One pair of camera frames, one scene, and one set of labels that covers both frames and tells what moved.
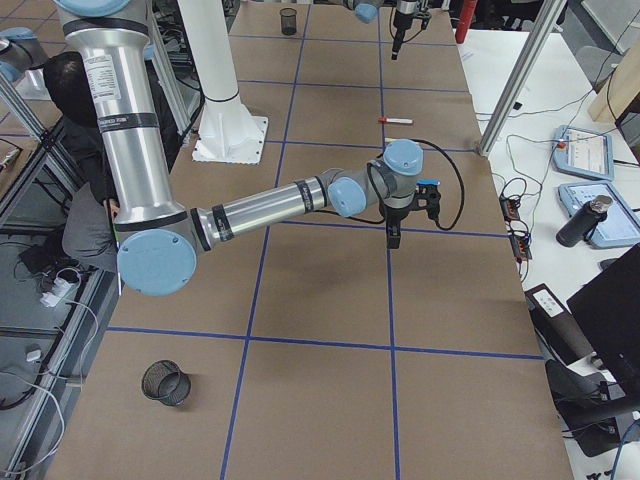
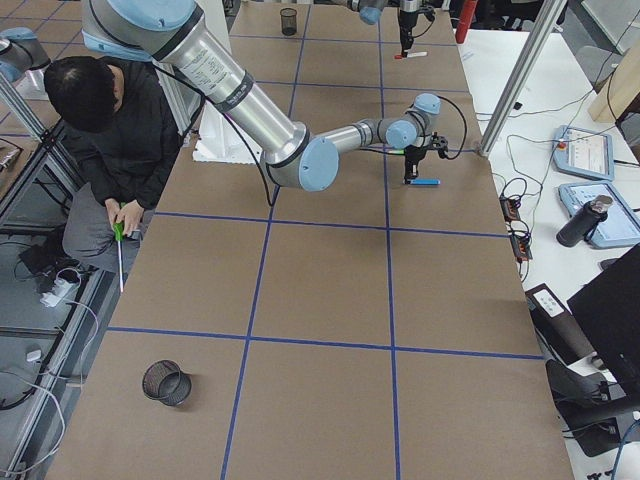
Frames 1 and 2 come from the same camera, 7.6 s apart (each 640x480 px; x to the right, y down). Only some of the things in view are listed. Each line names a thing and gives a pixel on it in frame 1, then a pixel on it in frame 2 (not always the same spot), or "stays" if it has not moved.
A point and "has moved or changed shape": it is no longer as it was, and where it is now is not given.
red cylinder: [463, 25] stays
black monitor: [608, 309] stays
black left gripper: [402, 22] → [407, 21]
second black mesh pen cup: [288, 21] stays
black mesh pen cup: [164, 381] stays
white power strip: [61, 288] stays
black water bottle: [578, 227] stays
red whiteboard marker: [395, 120] has moved or changed shape
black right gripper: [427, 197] → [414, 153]
